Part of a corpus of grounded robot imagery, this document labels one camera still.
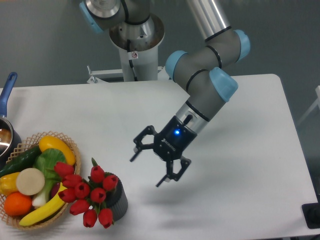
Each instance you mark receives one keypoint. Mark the yellow banana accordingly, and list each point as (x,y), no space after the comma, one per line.
(45,211)

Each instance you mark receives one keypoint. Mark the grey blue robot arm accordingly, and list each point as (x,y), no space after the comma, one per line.
(200,74)

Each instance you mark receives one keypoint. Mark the purple vegetable in basket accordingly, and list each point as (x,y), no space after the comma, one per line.
(54,190)

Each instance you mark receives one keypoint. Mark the white frame at right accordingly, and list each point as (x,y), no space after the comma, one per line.
(312,110)

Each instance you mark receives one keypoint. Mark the red tulip bouquet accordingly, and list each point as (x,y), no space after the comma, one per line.
(86,196)

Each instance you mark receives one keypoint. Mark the green cucumber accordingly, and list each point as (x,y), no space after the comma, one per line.
(23,161)

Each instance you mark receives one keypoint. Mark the black device at edge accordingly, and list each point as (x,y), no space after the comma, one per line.
(311,213)

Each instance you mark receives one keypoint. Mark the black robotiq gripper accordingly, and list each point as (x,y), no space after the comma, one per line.
(169,144)

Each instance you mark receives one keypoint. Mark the woven wicker basket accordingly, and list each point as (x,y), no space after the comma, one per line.
(27,144)

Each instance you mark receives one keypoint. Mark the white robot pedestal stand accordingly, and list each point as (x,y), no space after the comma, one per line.
(138,51)

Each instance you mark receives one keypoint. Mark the beige round slice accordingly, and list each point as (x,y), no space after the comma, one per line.
(30,181)

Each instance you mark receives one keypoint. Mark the green bok choy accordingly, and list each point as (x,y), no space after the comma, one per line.
(46,162)

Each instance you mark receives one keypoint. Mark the dark grey ribbed vase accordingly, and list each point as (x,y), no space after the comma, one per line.
(116,199)

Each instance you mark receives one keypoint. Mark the orange fruit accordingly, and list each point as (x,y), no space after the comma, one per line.
(17,204)

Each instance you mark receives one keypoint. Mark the yellow bell pepper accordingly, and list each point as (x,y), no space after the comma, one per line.
(8,183)

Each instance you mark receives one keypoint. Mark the blue handled saucepan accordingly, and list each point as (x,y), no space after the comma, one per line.
(9,138)

